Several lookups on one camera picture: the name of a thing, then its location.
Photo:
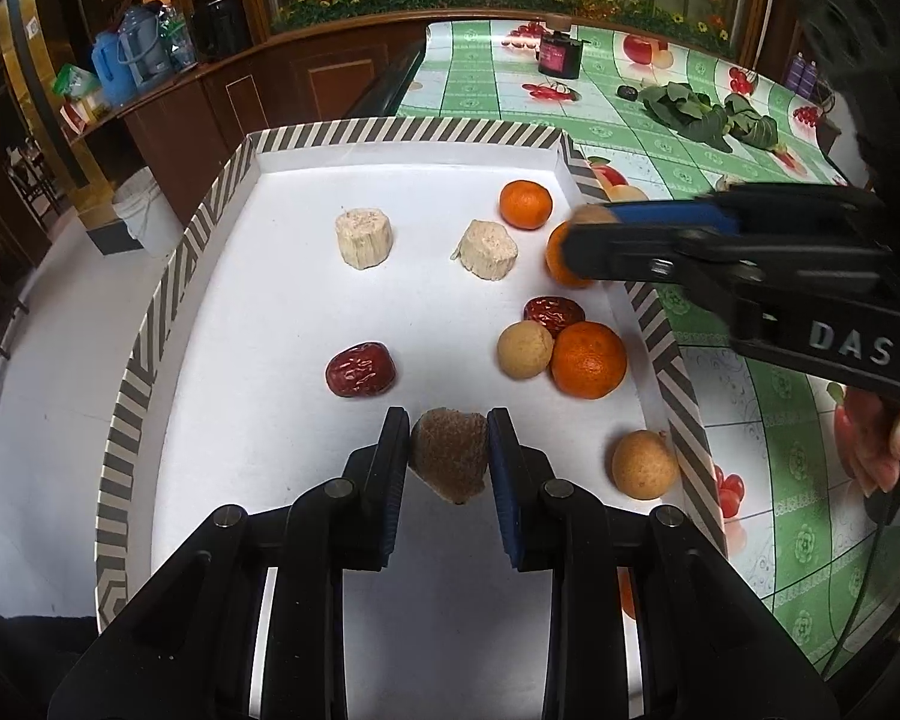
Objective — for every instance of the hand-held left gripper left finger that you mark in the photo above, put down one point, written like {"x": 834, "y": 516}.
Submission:
{"x": 391, "y": 480}

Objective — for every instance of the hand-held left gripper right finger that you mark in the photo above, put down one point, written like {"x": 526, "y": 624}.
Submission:
{"x": 501, "y": 480}

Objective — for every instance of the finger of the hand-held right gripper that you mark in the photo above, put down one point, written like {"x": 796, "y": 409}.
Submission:
{"x": 622, "y": 255}
{"x": 675, "y": 214}

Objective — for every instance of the brown textured wedge piece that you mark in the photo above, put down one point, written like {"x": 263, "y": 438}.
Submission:
{"x": 450, "y": 461}

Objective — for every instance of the bright orange tangerine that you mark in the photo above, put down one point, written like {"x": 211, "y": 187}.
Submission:
{"x": 553, "y": 255}
{"x": 526, "y": 204}
{"x": 589, "y": 358}

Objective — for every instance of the red jujube date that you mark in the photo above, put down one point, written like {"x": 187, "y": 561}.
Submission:
{"x": 551, "y": 311}
{"x": 360, "y": 370}

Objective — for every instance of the tan longan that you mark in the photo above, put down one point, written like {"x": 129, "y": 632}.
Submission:
{"x": 525, "y": 349}
{"x": 645, "y": 463}

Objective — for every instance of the white tray with striped rim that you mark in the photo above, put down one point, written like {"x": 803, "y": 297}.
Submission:
{"x": 270, "y": 300}

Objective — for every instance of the person's right hand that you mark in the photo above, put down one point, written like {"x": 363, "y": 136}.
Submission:
{"x": 870, "y": 435}

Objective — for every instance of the green leafy vegetable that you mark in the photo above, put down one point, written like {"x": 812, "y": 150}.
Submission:
{"x": 679, "y": 109}
{"x": 750, "y": 124}

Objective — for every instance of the small dark round object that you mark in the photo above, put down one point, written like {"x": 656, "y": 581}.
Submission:
{"x": 628, "y": 93}

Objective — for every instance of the green checked fruit-print tablecloth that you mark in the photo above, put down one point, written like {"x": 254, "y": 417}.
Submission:
{"x": 787, "y": 435}

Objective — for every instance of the purple bottle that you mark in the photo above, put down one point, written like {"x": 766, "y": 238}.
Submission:
{"x": 797, "y": 71}
{"x": 813, "y": 76}

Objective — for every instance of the black bottle with pink label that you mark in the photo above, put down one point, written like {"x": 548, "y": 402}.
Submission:
{"x": 559, "y": 56}

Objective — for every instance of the brown tape roll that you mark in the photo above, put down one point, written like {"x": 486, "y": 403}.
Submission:
{"x": 559, "y": 22}

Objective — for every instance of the white plastic bucket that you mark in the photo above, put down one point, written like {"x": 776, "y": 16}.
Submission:
{"x": 142, "y": 210}

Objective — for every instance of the brown wooden cabinet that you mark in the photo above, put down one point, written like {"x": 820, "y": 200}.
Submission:
{"x": 270, "y": 82}

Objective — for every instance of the black jug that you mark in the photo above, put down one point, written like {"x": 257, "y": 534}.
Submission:
{"x": 221, "y": 19}

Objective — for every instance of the dark wooden chair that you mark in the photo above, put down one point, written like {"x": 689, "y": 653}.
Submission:
{"x": 34, "y": 180}

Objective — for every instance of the yellow and red packet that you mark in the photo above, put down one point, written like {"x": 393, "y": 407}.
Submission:
{"x": 82, "y": 111}

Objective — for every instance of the green plastic bottle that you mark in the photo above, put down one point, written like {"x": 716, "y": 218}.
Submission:
{"x": 178, "y": 41}

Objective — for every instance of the blue thermos jug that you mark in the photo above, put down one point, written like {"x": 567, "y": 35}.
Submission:
{"x": 110, "y": 69}

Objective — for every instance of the green packet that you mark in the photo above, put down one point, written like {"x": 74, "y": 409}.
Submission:
{"x": 76, "y": 81}

